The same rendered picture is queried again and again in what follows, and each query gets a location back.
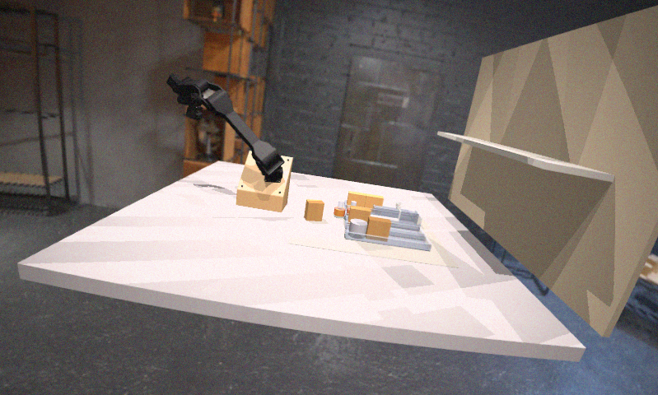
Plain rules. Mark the grey cylinder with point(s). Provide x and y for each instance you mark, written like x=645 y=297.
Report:
x=358 y=226

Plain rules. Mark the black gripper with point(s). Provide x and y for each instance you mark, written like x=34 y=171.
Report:
x=196 y=103

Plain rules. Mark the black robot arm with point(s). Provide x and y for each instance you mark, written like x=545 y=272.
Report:
x=266 y=156

